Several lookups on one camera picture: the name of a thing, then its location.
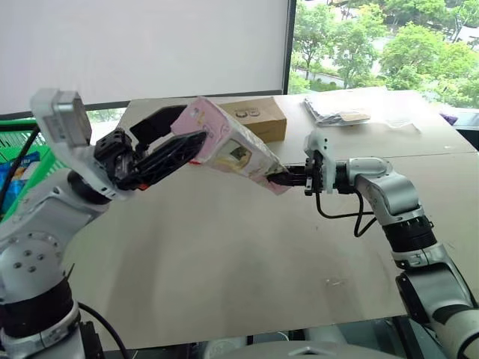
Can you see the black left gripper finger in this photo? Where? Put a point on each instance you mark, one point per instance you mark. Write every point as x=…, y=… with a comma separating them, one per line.
x=161, y=159
x=157, y=121

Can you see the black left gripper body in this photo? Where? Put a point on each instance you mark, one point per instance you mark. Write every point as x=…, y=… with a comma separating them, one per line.
x=112, y=153

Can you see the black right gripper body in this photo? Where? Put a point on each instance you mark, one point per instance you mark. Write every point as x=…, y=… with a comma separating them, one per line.
x=313, y=175

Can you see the pink snack bag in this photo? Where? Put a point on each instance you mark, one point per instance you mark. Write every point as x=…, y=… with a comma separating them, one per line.
x=228, y=144

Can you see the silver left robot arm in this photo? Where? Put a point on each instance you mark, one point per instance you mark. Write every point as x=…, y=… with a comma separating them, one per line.
x=33, y=224

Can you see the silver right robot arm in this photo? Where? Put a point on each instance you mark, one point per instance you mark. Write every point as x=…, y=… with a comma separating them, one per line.
x=396, y=194

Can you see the green plastic basket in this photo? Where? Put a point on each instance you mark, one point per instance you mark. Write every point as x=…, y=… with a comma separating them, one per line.
x=45, y=157

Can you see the brown cardboard box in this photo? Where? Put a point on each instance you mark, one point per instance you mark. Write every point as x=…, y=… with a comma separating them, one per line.
x=262, y=119

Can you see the stack of clear plastic bags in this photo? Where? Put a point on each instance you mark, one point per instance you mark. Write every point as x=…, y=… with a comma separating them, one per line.
x=333, y=110

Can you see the white roller screen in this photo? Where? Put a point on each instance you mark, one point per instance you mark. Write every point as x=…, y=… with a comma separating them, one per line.
x=142, y=48

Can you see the blue snack packet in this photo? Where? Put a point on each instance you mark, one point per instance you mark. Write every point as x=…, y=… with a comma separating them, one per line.
x=20, y=168

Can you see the small clear plastic packet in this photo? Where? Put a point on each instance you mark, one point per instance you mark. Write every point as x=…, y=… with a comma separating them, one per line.
x=402, y=123

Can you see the purple object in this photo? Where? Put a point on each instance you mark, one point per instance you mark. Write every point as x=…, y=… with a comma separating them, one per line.
x=449, y=119

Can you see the grey robot torso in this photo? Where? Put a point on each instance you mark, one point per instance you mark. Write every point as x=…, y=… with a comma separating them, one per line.
x=292, y=344

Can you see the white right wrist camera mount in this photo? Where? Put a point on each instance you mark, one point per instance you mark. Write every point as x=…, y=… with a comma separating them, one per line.
x=325, y=157

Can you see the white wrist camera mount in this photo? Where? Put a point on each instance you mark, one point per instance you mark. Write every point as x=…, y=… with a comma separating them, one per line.
x=325, y=157
x=63, y=123

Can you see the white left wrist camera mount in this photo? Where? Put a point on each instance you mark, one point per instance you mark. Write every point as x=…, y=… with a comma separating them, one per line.
x=63, y=123

